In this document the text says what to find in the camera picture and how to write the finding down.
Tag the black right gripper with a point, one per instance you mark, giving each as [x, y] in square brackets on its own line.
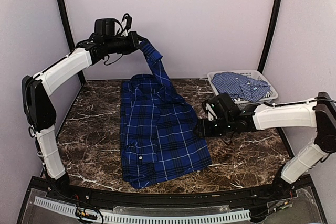
[204, 129]

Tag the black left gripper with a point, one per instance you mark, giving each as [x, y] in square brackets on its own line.
[134, 37]

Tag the blue plaid long sleeve shirt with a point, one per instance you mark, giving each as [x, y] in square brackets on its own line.
[158, 141]

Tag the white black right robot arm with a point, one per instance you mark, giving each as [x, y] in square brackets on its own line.
[317, 115]

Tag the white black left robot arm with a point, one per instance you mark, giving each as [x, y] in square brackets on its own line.
[38, 89]

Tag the white plastic laundry basket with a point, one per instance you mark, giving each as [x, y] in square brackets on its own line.
[251, 74]

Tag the black white garment in basket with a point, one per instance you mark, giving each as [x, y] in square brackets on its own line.
[238, 99]

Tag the blue small-check shirt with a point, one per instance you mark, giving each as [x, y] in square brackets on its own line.
[242, 86]

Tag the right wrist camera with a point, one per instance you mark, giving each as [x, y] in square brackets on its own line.
[221, 106]

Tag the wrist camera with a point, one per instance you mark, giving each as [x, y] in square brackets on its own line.
[221, 106]
[113, 27]

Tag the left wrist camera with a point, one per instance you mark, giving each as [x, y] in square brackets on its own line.
[113, 27]

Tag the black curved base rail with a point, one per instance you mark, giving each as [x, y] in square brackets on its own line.
[255, 197]

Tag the black frame post right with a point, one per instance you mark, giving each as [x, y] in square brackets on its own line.
[269, 35]

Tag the black frame post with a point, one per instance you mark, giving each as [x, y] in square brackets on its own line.
[269, 35]
[66, 24]

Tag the black frame post left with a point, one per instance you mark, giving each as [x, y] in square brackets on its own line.
[66, 24]

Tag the white slotted cable duct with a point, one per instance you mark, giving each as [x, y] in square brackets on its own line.
[144, 215]

